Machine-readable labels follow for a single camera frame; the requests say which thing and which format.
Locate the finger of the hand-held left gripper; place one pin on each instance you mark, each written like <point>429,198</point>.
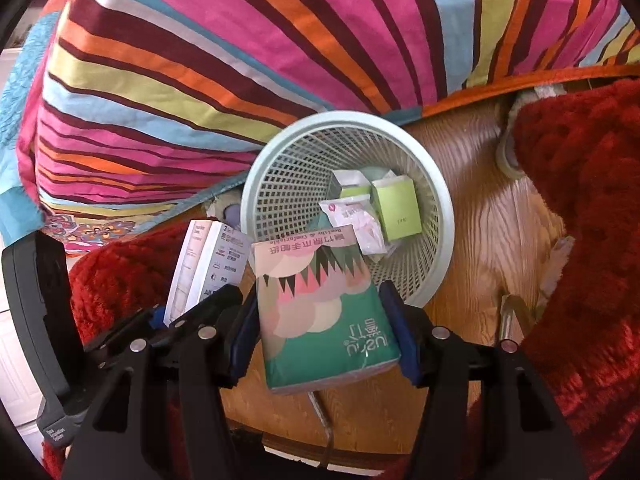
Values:
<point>120,332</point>
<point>220,300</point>

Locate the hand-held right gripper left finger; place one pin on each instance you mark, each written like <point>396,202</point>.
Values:
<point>242,350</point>

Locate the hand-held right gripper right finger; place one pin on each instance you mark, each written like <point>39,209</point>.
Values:
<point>402,340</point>

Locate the white grey cardboard box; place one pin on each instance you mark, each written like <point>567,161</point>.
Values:
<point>215,260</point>

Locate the green tissue pack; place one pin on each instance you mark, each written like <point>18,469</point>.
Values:
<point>320,320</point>

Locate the yellow-green cardboard box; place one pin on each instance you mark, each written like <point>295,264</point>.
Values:
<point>395,210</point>

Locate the pale green mesh waste basket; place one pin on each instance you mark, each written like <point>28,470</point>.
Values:
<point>300,170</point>

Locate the red shaggy rug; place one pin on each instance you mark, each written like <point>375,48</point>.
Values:
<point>125,270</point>
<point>575,210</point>

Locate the floral patterned bed sheet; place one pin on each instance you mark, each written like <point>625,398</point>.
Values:
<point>90,232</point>

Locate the metal rod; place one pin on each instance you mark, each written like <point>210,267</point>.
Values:
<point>510,320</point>

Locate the white pink plastic packet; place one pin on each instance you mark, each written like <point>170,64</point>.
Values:
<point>362,230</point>

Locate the small green cardboard box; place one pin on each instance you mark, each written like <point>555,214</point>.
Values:
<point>350,191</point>

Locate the blue towel blanket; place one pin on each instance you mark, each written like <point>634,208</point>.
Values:
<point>20,110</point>

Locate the white carved bed leg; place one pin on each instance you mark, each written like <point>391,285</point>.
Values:
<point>507,155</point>

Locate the colourful striped bed sheet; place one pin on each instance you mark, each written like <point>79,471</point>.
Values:
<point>250,60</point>

